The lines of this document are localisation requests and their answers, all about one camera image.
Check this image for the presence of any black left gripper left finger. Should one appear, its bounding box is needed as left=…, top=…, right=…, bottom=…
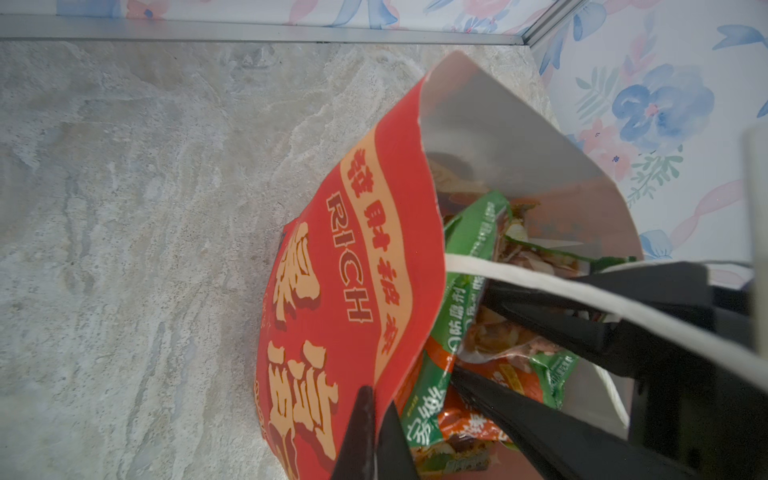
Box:
left=330, top=386, right=376, bottom=480

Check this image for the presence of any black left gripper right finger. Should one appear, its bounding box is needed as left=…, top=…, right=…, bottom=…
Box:
left=376, top=402, right=420, bottom=480

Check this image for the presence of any orange green noodle packet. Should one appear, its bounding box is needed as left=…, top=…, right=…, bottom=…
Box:
left=397, top=191, right=627, bottom=479

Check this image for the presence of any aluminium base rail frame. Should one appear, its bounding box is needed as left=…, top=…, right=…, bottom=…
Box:
left=1, top=15, right=524, bottom=46

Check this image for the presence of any red paper gift bag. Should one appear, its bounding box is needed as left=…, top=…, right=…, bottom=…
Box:
left=254, top=52, right=767, bottom=479

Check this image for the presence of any aluminium corner post right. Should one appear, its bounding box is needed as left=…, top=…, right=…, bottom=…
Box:
left=521, top=0, right=588, bottom=47

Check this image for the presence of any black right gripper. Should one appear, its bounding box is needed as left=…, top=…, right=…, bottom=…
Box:
left=451, top=262, right=767, bottom=480

